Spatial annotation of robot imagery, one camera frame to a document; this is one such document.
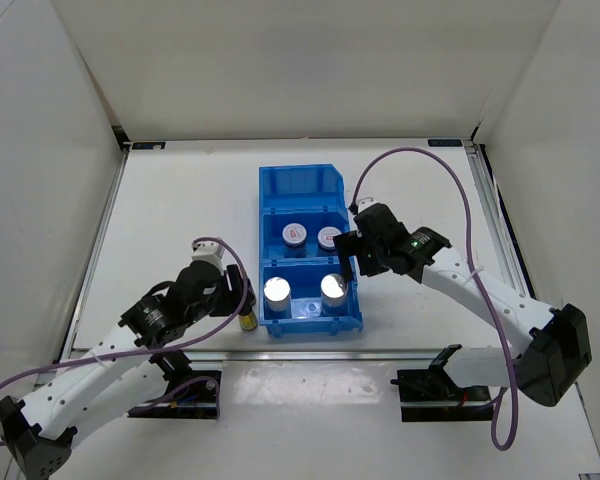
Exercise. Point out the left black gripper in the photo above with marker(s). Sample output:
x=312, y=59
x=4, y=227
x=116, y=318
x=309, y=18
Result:
x=233, y=297

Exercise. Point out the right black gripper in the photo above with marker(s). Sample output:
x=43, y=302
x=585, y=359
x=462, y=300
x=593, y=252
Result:
x=349, y=244

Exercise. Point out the red-logo lid jar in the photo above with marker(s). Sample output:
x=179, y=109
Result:
x=325, y=241
x=294, y=236

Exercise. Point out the silver-lid blue-label bottle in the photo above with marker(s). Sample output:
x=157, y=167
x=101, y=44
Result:
x=334, y=295
x=277, y=298

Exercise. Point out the small amber bottle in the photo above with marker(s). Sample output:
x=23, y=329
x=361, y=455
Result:
x=248, y=319

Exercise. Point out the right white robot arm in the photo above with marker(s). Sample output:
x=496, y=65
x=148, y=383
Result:
x=545, y=348

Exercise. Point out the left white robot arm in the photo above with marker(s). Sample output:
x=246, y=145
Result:
x=133, y=367

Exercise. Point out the blue three-compartment plastic bin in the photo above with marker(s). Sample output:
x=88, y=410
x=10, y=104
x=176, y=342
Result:
x=312, y=195

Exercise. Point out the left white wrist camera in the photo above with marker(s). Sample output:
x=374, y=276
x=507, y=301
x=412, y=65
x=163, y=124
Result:
x=209, y=251

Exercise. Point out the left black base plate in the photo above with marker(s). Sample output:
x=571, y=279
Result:
x=199, y=400

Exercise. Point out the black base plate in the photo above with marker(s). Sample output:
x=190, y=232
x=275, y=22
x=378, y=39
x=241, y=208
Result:
x=199, y=400
x=426, y=400

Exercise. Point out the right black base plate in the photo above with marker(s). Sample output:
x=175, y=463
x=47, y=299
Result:
x=426, y=400

